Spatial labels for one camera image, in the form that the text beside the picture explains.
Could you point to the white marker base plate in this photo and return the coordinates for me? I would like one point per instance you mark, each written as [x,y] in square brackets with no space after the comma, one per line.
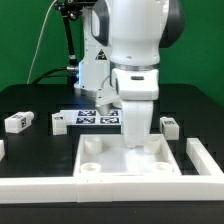
[92,117]

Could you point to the white square table top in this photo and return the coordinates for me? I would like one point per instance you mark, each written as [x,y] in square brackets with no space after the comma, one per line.
[107,154]

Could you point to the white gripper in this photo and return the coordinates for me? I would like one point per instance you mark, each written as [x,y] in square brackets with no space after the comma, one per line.
[135,91]

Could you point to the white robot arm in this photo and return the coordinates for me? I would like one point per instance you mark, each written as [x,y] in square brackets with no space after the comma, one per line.
[122,39]

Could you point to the white L-shaped fence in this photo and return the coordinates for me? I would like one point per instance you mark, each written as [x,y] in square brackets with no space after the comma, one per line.
[206,184]

